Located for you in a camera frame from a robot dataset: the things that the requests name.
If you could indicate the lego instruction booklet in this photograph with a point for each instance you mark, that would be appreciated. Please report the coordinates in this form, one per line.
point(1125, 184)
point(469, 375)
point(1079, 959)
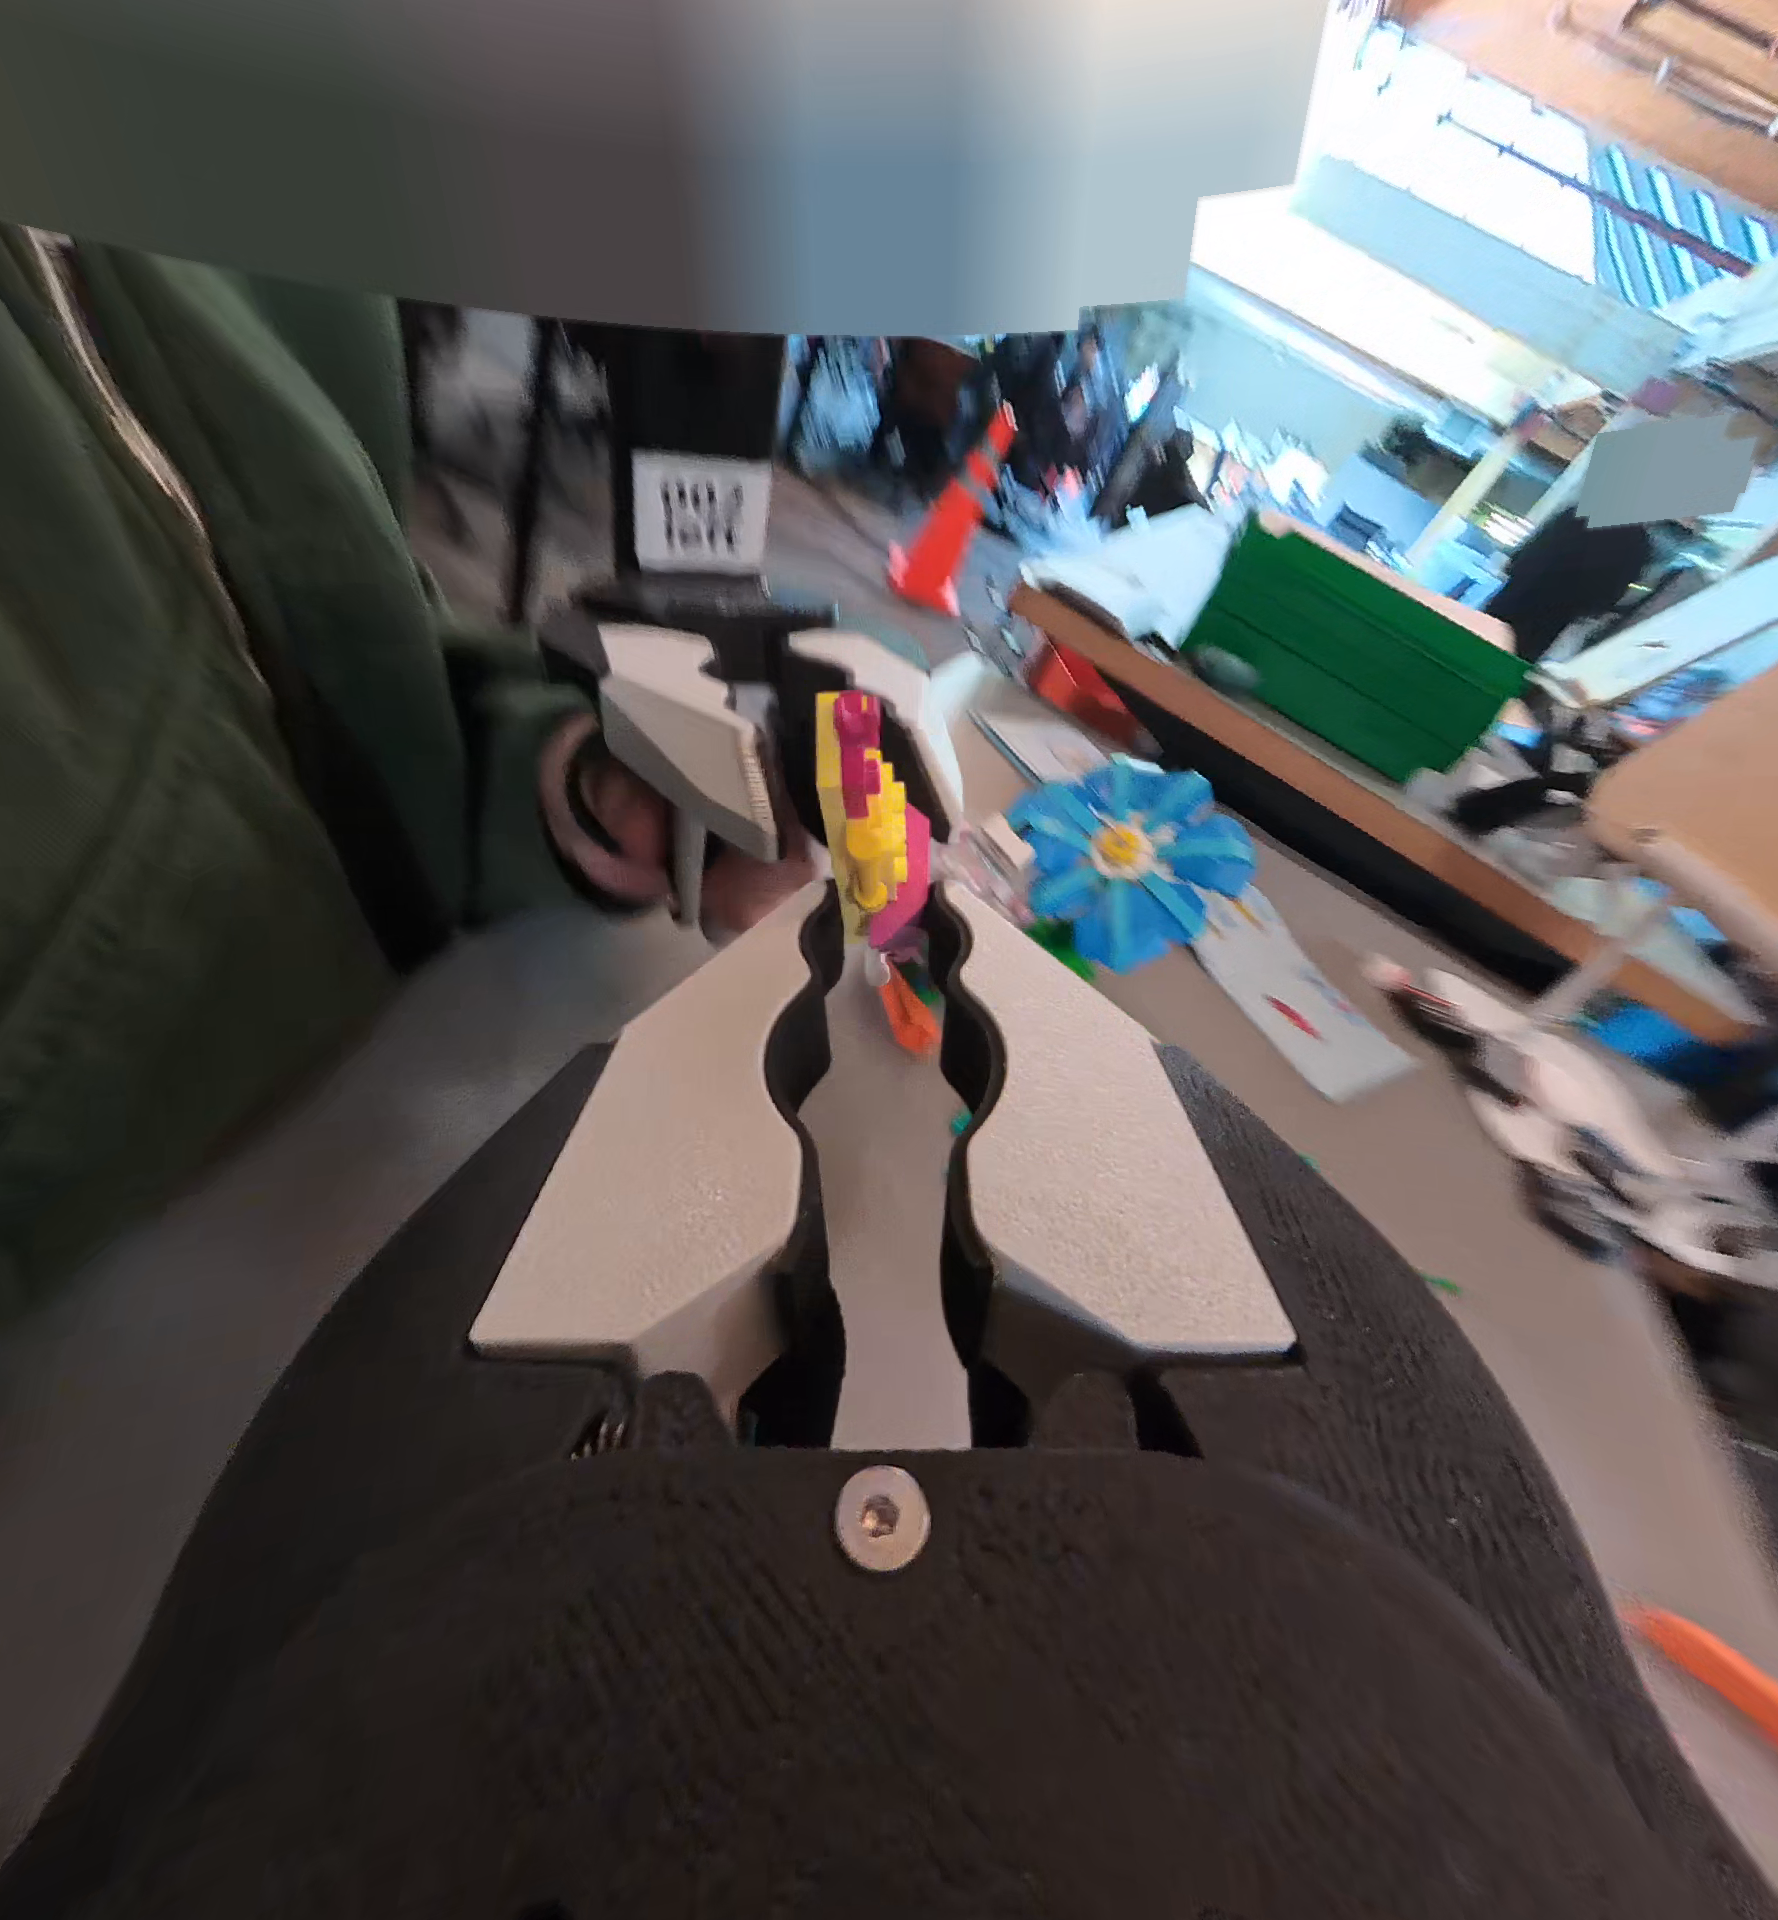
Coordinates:
point(1308, 1004)

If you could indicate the person's left forearm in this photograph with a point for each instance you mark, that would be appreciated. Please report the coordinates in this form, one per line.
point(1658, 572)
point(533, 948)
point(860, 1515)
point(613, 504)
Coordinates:
point(508, 751)

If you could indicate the person's left hand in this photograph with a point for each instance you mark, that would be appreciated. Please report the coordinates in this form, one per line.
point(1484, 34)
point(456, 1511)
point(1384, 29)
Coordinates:
point(747, 892)

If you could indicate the yellow and pink lego assembly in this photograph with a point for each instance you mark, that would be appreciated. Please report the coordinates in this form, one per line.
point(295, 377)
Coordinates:
point(868, 811)

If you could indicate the light wooden table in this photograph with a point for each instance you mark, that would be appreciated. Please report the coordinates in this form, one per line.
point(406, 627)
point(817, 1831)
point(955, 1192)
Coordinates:
point(1729, 779)

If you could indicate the blue lego flower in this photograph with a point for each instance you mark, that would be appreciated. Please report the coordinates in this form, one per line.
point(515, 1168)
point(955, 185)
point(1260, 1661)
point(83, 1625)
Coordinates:
point(1129, 862)

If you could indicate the long orange lego piece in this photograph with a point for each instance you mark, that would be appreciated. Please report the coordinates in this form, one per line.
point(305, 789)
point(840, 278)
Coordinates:
point(1752, 1696)

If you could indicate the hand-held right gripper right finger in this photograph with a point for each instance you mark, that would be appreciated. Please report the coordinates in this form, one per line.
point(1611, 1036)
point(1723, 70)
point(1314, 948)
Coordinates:
point(1114, 1185)

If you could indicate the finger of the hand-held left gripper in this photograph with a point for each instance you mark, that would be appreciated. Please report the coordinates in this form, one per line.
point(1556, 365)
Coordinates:
point(904, 712)
point(680, 722)

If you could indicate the green zip jacket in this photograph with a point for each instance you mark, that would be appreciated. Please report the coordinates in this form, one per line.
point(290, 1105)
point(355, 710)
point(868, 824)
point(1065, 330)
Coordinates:
point(108, 751)

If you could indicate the orange traffic cone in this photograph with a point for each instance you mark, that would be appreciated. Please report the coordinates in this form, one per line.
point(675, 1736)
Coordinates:
point(948, 526)

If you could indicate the small orange lego piece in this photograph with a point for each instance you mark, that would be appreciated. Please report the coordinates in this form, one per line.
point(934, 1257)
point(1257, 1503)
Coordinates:
point(913, 1014)

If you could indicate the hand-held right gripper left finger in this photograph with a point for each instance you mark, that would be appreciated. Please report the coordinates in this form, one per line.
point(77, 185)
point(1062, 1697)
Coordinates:
point(648, 1185)

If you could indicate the green plastic case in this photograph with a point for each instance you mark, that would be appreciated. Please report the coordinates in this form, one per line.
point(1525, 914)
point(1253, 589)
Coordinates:
point(1340, 661)

